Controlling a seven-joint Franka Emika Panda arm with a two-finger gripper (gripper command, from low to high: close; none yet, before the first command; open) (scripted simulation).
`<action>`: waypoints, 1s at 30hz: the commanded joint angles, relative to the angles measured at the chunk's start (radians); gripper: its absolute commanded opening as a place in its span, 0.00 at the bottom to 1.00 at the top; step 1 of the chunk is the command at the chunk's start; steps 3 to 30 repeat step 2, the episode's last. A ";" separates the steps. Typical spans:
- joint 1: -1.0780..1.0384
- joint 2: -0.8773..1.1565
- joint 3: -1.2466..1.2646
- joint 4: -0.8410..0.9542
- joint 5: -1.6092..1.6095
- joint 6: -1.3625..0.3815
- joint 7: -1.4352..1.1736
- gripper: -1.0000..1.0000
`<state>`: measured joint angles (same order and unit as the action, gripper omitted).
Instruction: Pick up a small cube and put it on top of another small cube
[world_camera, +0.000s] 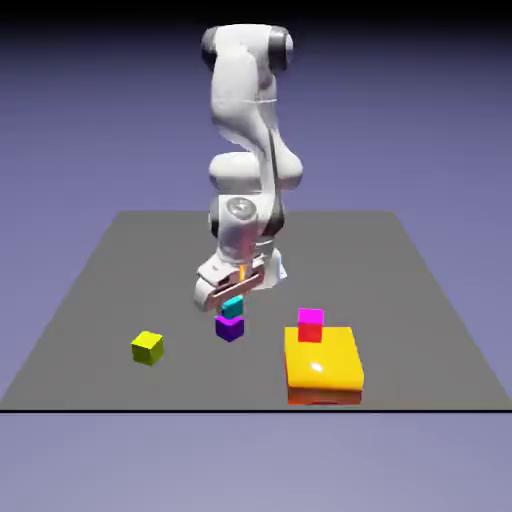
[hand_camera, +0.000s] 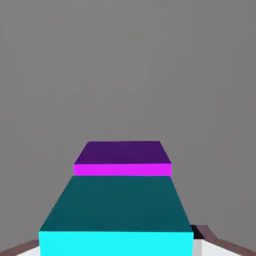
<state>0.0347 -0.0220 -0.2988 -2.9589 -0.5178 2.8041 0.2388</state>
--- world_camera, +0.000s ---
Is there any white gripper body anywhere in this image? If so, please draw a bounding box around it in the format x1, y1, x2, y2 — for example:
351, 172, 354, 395
193, 256, 268, 314

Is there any small teal cube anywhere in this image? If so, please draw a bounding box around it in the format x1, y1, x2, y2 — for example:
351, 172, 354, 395
220, 295, 245, 320

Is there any small purple cube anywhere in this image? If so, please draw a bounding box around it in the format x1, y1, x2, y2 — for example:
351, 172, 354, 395
214, 315, 246, 344

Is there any small yellow cube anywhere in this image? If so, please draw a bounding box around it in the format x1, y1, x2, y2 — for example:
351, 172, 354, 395
130, 330, 165, 367

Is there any small magenta cube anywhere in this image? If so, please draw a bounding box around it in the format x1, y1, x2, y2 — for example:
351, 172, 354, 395
297, 307, 325, 327

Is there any small red cube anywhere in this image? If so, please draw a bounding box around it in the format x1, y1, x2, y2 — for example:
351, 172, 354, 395
297, 323, 324, 344

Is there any large orange box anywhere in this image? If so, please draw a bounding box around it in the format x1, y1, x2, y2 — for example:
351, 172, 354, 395
283, 325, 365, 406

